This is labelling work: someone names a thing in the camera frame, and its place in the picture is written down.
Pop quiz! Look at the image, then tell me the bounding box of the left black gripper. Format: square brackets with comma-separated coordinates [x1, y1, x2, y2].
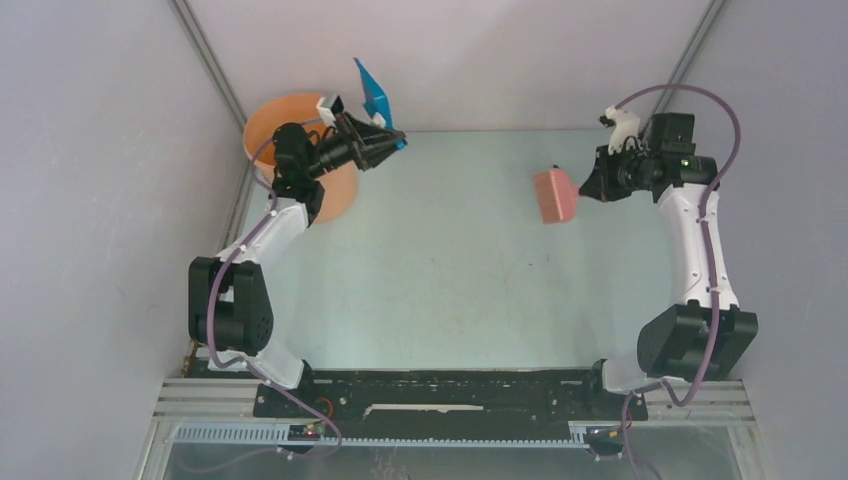
[305, 113, 407, 181]

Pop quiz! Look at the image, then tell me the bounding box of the pink hand brush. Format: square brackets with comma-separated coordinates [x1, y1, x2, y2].
[533, 165, 579, 224]

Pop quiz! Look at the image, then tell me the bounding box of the blue plastic dustpan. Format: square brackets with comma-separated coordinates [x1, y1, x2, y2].
[353, 57, 394, 130]

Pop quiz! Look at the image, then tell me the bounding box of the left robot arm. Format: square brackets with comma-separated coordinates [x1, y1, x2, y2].
[188, 112, 407, 417]

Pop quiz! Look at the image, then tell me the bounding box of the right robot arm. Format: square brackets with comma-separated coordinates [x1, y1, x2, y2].
[579, 107, 758, 418]

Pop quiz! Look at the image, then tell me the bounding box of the orange plastic bucket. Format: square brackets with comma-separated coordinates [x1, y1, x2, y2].
[242, 92, 359, 224]

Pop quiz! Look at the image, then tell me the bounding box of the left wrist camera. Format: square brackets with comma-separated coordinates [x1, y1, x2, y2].
[316, 94, 346, 126]

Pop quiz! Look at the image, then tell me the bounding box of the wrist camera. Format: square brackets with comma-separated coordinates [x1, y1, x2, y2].
[316, 94, 346, 126]
[599, 106, 641, 155]

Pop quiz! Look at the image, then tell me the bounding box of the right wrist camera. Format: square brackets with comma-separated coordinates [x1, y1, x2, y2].
[599, 106, 641, 155]

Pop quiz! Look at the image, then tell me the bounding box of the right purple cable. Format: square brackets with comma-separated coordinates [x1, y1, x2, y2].
[613, 83, 743, 480]

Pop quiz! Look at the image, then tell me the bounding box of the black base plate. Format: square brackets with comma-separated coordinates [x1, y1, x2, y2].
[185, 360, 730, 444]

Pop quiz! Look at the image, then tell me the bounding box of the aluminium frame rail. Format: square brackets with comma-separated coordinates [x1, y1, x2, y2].
[153, 377, 758, 452]

